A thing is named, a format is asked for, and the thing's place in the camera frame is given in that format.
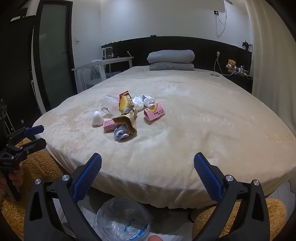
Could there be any crumpled white paper wrapper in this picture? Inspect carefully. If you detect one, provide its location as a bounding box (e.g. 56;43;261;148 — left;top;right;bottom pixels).
142;95;156;107

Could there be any grey folded quilt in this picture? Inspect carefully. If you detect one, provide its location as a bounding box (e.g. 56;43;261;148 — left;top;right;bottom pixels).
147;49;195;63
149;62;195;71

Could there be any small white appliance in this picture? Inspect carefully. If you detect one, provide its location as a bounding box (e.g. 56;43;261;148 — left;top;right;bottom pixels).
103;46;114;60

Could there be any white tissue ball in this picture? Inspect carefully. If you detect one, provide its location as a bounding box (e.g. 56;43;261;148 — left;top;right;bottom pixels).
92;110;104;127

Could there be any frosted glass door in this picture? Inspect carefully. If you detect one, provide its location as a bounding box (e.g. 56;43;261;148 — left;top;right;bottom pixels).
32;0;78;112

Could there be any crumpled white plastic bag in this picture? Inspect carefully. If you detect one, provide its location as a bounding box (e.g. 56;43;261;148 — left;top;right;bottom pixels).
132;95;145;110

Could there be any white wall cable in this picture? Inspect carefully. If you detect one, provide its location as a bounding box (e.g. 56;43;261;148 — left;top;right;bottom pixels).
216;0;232;37

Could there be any pink and yellow carton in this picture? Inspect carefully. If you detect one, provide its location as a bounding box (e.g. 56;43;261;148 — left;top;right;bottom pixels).
143;101;166;121

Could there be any cream curtain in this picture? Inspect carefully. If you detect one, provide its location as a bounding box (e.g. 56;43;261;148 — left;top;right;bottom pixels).
245;0;296;135

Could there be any black panel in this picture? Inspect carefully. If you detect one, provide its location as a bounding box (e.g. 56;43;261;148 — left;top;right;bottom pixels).
0;15;38;132

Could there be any yellow teddy bear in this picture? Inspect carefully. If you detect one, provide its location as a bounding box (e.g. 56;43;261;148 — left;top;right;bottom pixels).
226;59;237;73

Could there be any brown paper bag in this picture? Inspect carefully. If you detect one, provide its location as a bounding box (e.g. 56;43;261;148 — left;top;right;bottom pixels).
112;108;138;135

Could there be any black headboard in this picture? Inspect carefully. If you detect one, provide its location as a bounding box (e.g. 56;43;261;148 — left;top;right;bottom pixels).
101;36;253;93

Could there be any bin with clear plastic liner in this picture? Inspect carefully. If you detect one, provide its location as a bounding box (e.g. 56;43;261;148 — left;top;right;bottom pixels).
95;197;153;241

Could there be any white chair grey seat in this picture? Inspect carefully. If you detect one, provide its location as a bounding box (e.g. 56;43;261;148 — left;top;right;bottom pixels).
81;67;107;91

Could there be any person's left hand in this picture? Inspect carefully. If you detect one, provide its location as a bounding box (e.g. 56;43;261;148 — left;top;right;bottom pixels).
0;162;24;189

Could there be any white charger with cable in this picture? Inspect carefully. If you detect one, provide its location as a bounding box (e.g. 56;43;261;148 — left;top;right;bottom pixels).
214;51;221;75

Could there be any small pink carton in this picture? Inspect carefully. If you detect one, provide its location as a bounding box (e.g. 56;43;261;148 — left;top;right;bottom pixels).
103;119;119;133

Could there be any beige bed blanket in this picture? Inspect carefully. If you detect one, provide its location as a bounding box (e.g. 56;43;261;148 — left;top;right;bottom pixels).
32;66;296;209

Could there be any group of small bottles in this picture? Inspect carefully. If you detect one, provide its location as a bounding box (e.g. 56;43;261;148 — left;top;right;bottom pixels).
236;66;252;78

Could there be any white table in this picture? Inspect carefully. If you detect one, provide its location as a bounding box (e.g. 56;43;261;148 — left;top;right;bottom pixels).
72;57;134;92

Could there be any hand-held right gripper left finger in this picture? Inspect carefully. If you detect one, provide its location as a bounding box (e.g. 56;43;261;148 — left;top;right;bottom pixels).
23;152;109;241

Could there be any yellow snack packet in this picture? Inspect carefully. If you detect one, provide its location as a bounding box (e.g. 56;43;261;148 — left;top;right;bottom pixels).
119;90;134;114

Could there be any blue and white packet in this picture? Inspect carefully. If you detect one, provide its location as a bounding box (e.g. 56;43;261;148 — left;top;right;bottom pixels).
113;126;130;141

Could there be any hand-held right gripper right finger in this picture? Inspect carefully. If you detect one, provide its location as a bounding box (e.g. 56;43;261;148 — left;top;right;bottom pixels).
193;152;271;241

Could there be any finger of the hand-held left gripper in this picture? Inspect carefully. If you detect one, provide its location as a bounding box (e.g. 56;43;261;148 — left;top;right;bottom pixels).
14;138;47;155
6;125;45;145

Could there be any clear plastic bottle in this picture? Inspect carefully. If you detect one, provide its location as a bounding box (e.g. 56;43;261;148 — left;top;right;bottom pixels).
104;95;121;112

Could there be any yellow shaggy rug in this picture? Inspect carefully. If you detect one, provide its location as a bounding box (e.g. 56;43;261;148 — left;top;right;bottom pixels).
0;137;287;241

